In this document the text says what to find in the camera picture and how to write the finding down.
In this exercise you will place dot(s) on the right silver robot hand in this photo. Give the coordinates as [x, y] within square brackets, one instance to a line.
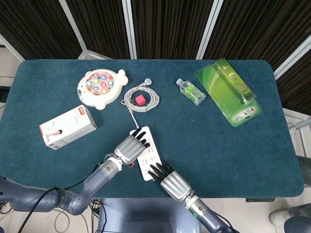
[175, 185]

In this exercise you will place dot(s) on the white cardboard product box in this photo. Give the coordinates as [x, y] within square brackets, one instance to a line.
[68, 126]

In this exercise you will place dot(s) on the grey trouser leg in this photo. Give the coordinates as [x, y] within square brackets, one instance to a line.
[305, 168]
[300, 218]

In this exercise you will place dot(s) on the white shoe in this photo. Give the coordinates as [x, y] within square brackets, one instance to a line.
[279, 217]

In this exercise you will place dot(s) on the pink foam cube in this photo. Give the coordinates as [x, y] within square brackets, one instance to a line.
[140, 100]

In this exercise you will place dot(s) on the dark folding screen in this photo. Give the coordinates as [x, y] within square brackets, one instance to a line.
[167, 24]

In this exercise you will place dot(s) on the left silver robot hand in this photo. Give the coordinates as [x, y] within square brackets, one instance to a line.
[127, 150]

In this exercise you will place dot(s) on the black table bracket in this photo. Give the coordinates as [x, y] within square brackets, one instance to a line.
[260, 200]

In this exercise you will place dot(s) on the black floor device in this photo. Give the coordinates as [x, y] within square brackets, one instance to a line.
[3, 94]

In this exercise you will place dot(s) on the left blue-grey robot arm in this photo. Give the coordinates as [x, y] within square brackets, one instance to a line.
[102, 174]

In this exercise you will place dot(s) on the white metal rack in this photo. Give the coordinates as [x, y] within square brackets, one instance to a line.
[294, 116]

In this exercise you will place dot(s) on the green blister package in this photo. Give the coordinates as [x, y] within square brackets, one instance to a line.
[218, 82]

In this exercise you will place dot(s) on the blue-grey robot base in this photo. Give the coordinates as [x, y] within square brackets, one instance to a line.
[145, 216]

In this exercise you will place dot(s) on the white fishing game toy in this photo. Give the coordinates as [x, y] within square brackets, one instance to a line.
[97, 83]

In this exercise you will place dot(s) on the clear plastic water bottle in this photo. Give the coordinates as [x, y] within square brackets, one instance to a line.
[192, 92]

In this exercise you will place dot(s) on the teal table cloth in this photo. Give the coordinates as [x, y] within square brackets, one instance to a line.
[218, 157]

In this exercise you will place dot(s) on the white power strip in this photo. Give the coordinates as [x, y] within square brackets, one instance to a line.
[148, 161]

